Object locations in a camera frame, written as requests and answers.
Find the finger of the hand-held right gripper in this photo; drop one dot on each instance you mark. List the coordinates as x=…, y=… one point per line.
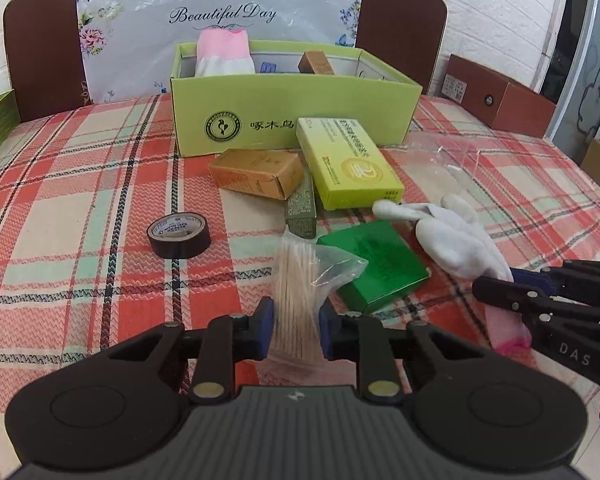
x=505, y=296
x=532, y=280

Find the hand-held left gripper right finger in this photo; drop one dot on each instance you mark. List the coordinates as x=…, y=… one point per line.
x=330, y=332

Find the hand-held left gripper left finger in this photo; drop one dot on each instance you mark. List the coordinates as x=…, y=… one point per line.
x=262, y=325

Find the bag of wooden toothpicks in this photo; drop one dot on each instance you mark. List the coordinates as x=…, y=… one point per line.
x=297, y=290

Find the white and pink sock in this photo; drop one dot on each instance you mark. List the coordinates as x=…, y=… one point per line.
x=455, y=240

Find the dark tape roll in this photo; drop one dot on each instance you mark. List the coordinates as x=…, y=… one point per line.
x=180, y=240

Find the olive narrow box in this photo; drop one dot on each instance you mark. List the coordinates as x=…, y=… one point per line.
x=302, y=205

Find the gold brown small box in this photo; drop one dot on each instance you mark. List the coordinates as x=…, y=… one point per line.
x=317, y=62
x=255, y=172

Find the yellow green medicine box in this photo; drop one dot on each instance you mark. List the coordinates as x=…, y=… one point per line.
x=350, y=165

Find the light green cardboard box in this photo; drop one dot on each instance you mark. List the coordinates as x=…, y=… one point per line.
x=280, y=115

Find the blue cube box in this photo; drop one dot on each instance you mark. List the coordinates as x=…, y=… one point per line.
x=270, y=66

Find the white glove with pink cuff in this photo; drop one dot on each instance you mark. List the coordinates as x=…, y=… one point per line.
x=222, y=52

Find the brown shoe box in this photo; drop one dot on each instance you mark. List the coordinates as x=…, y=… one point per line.
x=510, y=107

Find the glass door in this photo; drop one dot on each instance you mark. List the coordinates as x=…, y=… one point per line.
x=590, y=60

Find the plaid bed sheet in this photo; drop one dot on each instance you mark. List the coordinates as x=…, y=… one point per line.
x=80, y=170

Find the floral plastic sheet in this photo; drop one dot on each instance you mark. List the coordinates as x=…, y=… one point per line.
x=145, y=35

